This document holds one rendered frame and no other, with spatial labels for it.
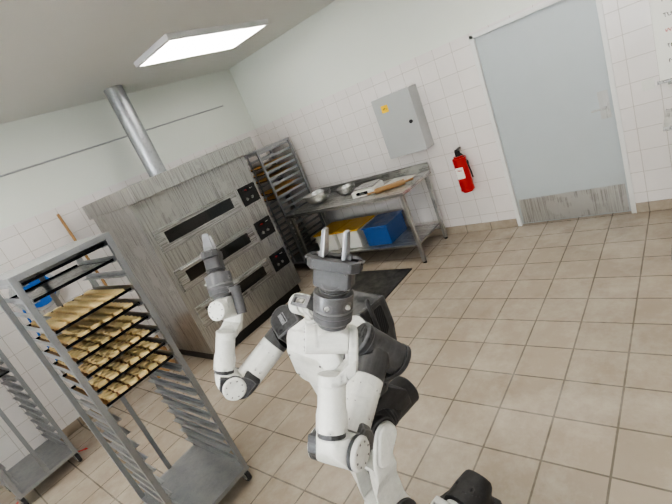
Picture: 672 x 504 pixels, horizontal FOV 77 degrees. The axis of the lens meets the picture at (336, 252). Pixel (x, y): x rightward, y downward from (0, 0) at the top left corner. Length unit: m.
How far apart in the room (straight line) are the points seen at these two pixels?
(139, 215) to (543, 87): 4.03
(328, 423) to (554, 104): 4.14
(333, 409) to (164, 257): 3.65
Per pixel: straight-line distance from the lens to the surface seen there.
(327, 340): 0.95
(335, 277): 0.89
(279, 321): 1.48
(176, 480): 3.38
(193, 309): 4.62
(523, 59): 4.73
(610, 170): 4.85
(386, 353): 1.15
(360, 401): 1.09
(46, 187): 5.29
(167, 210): 4.56
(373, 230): 5.20
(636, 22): 4.55
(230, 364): 1.50
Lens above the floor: 1.96
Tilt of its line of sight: 18 degrees down
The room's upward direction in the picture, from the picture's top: 23 degrees counter-clockwise
